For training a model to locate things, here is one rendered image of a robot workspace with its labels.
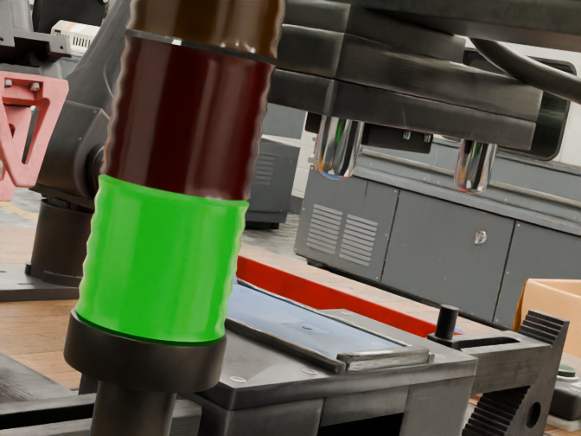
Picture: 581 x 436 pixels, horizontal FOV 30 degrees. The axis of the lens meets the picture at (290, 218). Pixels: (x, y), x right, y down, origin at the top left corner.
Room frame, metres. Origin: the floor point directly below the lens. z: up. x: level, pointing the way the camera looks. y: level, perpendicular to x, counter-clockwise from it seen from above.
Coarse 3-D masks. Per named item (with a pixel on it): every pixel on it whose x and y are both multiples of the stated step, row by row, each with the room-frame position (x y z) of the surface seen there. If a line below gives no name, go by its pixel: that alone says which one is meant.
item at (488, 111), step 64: (320, 0) 0.51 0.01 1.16; (384, 0) 0.50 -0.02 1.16; (448, 0) 0.48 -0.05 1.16; (512, 0) 0.46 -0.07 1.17; (576, 0) 0.44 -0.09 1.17; (320, 64) 0.47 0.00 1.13; (384, 64) 0.49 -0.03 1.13; (448, 64) 0.53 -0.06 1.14; (320, 128) 0.50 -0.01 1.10; (384, 128) 0.54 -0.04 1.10; (448, 128) 0.54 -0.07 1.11; (512, 128) 0.58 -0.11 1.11
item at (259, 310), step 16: (240, 288) 0.64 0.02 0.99; (240, 304) 0.60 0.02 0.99; (256, 304) 0.61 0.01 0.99; (272, 304) 0.62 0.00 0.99; (288, 304) 0.63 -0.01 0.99; (256, 320) 0.57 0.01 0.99; (272, 320) 0.57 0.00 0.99; (288, 320) 0.58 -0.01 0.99; (304, 320) 0.59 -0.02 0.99; (320, 320) 0.60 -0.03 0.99; (288, 336) 0.54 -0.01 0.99; (304, 336) 0.55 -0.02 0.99; (320, 336) 0.56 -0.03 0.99; (336, 336) 0.57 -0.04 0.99; (352, 336) 0.57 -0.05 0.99; (368, 336) 0.58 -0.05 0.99; (320, 352) 0.52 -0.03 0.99; (336, 352) 0.53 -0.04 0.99
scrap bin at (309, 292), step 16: (240, 256) 0.94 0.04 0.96; (240, 272) 0.93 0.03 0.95; (256, 272) 0.92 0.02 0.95; (272, 272) 0.91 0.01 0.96; (288, 272) 0.90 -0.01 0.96; (272, 288) 0.91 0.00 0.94; (288, 288) 0.90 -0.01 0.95; (304, 288) 0.89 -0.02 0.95; (320, 288) 0.87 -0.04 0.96; (304, 304) 0.88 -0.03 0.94; (320, 304) 0.87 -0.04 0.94; (336, 304) 0.86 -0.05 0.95; (352, 304) 0.85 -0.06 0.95; (368, 304) 0.84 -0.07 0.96; (384, 320) 0.83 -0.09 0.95; (400, 320) 0.82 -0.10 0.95; (416, 320) 0.81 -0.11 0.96
